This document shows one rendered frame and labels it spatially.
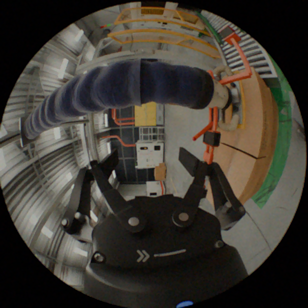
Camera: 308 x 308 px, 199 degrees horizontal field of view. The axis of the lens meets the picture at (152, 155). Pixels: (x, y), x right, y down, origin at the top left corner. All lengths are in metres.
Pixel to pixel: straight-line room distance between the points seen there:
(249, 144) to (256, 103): 0.27
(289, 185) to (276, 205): 0.32
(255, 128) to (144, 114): 7.41
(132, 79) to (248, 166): 0.76
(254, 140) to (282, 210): 1.30
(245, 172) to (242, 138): 0.23
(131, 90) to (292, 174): 1.74
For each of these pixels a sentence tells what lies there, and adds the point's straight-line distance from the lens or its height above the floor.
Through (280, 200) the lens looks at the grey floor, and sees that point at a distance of 1.70.
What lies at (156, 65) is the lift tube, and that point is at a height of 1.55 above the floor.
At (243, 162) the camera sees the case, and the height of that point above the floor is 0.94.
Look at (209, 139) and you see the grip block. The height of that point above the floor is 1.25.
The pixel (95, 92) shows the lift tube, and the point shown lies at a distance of 0.37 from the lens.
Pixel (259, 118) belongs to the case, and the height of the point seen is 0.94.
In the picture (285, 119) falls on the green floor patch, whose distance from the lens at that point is 1.63.
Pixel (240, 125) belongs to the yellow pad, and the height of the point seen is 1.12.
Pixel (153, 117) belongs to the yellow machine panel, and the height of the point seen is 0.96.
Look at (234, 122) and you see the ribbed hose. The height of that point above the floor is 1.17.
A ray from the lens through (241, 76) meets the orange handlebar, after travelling 0.44.
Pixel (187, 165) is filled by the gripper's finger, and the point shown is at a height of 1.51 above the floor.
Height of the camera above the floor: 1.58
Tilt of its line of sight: 4 degrees down
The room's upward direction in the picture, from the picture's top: 92 degrees counter-clockwise
